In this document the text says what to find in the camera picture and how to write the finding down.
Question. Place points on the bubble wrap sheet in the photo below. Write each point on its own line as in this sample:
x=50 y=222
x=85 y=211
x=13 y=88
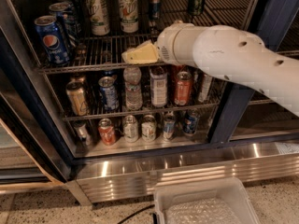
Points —
x=205 y=211

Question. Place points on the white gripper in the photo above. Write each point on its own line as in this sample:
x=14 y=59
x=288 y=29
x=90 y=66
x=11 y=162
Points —
x=165 y=45

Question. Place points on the silver slim can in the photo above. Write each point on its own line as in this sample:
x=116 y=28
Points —
x=206 y=83

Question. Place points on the orange can middle shelf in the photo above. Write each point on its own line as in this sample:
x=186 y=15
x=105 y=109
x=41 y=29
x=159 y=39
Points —
x=183 y=87

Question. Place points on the blue silver bottom can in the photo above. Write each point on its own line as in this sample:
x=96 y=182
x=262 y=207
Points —
x=169 y=125

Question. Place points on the front blue Pepsi can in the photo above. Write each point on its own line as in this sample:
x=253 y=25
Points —
x=52 y=37

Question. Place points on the wire fridge shelf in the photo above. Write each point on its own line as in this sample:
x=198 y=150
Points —
x=104 y=52
x=96 y=104

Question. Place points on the tall white labelled can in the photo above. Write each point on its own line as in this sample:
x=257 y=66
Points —
x=158 y=86

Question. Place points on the middle wire fridge shelf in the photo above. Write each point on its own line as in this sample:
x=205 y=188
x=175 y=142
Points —
x=96 y=104

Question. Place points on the red can bottom shelf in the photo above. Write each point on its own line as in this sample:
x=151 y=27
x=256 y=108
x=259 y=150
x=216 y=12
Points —
x=107 y=132

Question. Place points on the blue Pepsi bottom can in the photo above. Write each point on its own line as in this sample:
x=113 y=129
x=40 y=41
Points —
x=190 y=121

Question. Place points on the slim dark energy can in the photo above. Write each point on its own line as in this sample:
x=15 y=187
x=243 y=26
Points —
x=154 y=9

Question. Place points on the white plastic bin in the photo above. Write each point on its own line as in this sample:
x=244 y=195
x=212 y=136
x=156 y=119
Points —
x=229 y=189

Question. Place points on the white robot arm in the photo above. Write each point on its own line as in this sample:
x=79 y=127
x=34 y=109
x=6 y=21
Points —
x=228 y=54

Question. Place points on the open fridge glass door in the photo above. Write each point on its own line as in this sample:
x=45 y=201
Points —
x=29 y=160

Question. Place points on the gold can middle shelf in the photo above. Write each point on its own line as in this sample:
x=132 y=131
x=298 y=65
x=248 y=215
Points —
x=77 y=96

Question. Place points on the top wire fridge shelf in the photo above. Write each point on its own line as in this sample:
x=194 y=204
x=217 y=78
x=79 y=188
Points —
x=104 y=52

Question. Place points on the blue pepsi can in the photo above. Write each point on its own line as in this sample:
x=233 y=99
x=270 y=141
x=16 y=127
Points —
x=75 y=14
x=190 y=121
x=64 y=13
x=52 y=37

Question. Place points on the white 7up can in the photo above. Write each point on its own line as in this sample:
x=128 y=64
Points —
x=128 y=15
x=99 y=19

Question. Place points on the silver can bottom left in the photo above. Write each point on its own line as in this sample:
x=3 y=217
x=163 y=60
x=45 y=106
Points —
x=80 y=127

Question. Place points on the blue can middle shelf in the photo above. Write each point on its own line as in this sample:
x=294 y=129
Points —
x=108 y=93

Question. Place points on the white can bottom shelf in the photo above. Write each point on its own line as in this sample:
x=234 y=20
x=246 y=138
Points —
x=130 y=128

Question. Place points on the clear water bottle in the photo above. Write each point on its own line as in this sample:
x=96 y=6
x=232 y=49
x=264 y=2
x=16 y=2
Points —
x=133 y=94

